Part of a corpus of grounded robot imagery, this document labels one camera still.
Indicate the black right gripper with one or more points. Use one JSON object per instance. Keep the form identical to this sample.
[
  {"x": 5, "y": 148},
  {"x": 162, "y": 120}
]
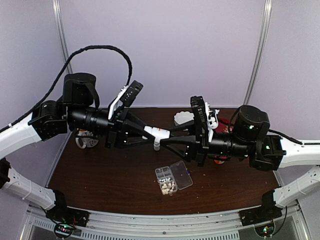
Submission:
[{"x": 202, "y": 147}]

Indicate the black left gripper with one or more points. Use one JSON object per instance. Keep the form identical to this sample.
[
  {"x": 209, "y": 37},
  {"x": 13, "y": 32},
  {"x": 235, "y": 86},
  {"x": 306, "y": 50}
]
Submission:
[{"x": 115, "y": 129}]

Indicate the small white pill bottle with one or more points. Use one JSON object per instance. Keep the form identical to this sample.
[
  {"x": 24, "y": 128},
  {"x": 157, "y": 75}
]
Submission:
[{"x": 156, "y": 146}]

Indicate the orange pill bottle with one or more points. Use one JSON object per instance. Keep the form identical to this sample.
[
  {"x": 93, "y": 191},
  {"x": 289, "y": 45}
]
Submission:
[{"x": 219, "y": 161}]

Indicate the clear plastic pill organizer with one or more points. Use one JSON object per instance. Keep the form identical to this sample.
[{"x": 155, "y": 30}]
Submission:
[{"x": 179, "y": 174}]

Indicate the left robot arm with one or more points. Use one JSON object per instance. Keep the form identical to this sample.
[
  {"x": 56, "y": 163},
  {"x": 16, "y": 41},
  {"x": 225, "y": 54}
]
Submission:
[{"x": 78, "y": 108}]

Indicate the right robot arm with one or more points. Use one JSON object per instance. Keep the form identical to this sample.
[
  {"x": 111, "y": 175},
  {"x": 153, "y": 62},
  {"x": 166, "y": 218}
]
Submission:
[{"x": 249, "y": 137}]

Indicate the white pills group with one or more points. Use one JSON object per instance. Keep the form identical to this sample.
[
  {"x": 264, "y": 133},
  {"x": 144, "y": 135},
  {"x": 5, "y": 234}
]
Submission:
[
  {"x": 162, "y": 180},
  {"x": 169, "y": 185}
]

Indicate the white pills in organizer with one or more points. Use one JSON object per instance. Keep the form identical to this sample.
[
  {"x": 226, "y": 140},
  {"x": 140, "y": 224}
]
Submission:
[{"x": 167, "y": 191}]

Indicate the white fluted ceramic bowl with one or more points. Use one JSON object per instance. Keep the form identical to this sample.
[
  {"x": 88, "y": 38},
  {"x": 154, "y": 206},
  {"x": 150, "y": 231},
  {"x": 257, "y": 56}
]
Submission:
[{"x": 183, "y": 117}]

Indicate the red floral saucer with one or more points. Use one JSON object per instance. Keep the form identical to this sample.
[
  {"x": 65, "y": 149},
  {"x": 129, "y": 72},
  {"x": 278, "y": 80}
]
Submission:
[{"x": 223, "y": 126}]

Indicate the floral mug yellow inside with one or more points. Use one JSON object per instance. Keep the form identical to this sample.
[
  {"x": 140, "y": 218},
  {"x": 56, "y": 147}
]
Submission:
[{"x": 85, "y": 139}]

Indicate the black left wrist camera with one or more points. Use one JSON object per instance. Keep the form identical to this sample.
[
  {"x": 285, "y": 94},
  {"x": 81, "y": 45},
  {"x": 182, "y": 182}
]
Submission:
[{"x": 125, "y": 98}]

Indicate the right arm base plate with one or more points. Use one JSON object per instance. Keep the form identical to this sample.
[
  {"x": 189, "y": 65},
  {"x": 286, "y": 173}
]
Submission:
[{"x": 258, "y": 215}]

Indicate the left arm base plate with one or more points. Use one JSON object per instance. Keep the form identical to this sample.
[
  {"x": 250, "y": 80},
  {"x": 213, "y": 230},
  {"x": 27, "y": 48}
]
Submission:
[{"x": 68, "y": 215}]

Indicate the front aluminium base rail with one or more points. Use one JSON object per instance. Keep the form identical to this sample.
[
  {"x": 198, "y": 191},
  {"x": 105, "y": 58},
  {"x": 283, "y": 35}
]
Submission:
[{"x": 223, "y": 225}]

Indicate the aluminium frame post left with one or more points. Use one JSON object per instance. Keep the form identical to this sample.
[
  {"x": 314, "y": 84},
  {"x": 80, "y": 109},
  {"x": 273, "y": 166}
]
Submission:
[{"x": 60, "y": 29}]

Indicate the aluminium frame post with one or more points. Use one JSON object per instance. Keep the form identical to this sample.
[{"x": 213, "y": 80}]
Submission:
[
  {"x": 60, "y": 29},
  {"x": 263, "y": 35}
]

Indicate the aluminium frame post right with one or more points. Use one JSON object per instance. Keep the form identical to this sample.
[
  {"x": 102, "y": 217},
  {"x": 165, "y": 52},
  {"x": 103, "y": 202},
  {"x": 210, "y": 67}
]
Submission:
[{"x": 263, "y": 35}]

